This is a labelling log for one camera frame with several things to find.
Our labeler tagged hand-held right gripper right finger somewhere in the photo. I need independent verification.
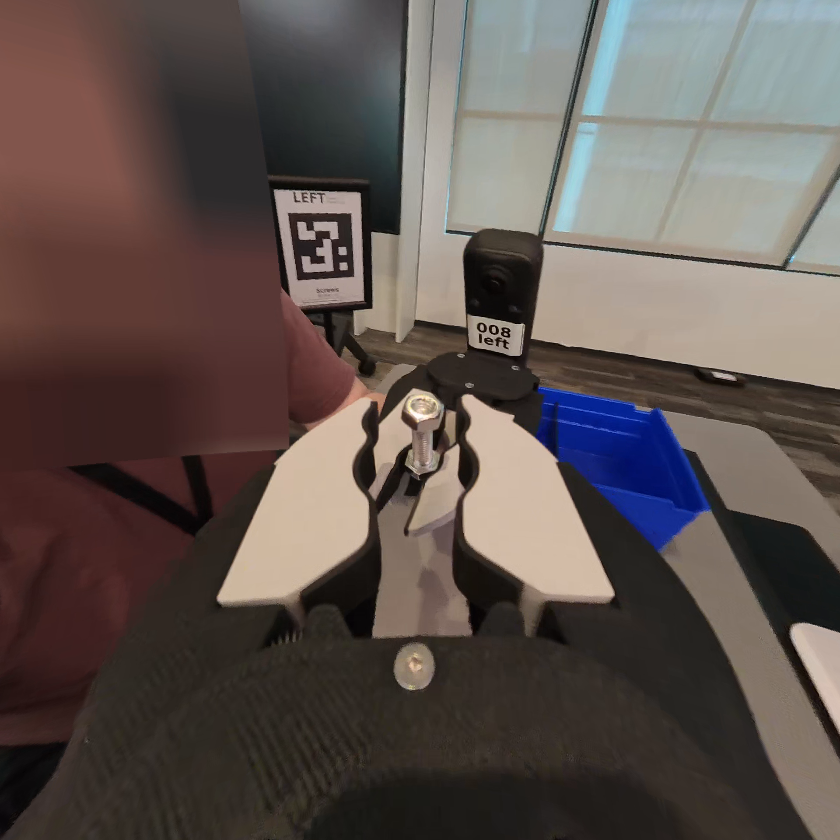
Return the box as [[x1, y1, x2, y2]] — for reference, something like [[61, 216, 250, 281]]
[[451, 394, 616, 608]]

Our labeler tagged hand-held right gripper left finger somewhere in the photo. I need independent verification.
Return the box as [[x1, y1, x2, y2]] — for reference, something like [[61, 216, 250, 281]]
[[217, 395, 383, 608]]

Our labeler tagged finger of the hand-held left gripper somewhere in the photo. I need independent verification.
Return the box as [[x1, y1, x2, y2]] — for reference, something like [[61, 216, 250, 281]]
[[371, 453, 409, 509], [402, 478, 458, 537]]

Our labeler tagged silver hex bolt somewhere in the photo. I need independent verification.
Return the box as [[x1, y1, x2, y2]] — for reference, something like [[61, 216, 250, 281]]
[[405, 420, 442, 476]]

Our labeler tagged blue plastic bin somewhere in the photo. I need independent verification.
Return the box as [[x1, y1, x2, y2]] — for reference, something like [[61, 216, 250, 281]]
[[537, 386, 711, 553]]

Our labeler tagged large paned window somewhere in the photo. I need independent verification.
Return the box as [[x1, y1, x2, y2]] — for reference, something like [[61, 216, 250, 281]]
[[445, 0, 840, 275]]

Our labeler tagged black framed sign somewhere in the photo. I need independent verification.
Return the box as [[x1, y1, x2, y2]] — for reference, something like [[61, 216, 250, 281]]
[[269, 176, 378, 376]]

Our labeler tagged large black screen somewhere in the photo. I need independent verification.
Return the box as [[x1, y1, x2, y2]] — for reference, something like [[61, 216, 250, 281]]
[[239, 0, 409, 235]]

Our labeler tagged white stand base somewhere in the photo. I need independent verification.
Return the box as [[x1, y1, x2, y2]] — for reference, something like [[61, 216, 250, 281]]
[[789, 622, 840, 731]]

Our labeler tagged black harness strap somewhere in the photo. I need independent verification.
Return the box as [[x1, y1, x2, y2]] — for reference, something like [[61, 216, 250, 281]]
[[66, 456, 214, 536]]

